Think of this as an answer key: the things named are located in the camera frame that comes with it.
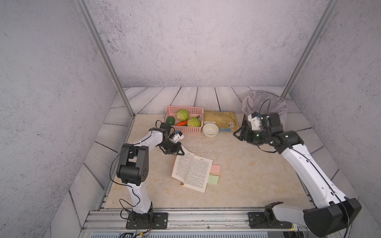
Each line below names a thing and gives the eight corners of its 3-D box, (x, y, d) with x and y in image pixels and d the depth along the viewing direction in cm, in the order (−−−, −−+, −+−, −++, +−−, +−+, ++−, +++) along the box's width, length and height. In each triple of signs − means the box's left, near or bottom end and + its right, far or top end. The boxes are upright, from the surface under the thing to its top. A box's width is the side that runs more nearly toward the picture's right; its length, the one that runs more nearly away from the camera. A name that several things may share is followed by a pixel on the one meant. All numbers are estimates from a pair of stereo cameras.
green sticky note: (207, 183, 87) (207, 181, 85) (208, 175, 90) (208, 173, 88) (217, 185, 86) (218, 184, 84) (218, 177, 89) (219, 176, 87)
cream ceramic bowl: (203, 139, 107) (203, 134, 103) (202, 127, 114) (202, 123, 110) (219, 139, 107) (219, 134, 103) (217, 127, 114) (218, 123, 110)
